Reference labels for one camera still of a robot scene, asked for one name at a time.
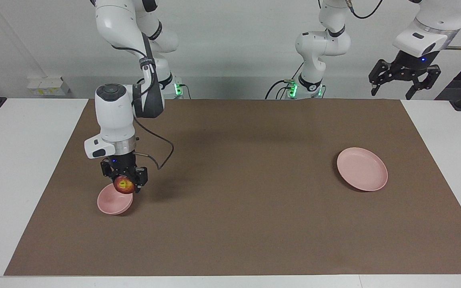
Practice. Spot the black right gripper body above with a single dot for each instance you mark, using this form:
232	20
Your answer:
124	164

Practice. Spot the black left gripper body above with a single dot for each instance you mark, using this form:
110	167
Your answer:
410	67

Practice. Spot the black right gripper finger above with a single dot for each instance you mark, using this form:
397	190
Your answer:
106	168
141	176

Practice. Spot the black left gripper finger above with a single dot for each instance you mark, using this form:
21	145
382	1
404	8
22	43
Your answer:
432	76
380	74

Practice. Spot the dark red apple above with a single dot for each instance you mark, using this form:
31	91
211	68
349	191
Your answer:
123	185

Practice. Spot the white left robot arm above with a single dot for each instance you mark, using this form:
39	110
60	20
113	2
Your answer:
322	44

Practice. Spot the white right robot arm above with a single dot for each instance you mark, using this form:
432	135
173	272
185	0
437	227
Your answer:
112	112

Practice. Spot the pink bowl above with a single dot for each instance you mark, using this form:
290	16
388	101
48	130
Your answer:
110	204

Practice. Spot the pink plate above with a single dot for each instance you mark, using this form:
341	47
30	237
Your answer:
362	170

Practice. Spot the brown table mat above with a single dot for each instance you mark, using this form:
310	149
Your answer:
254	208

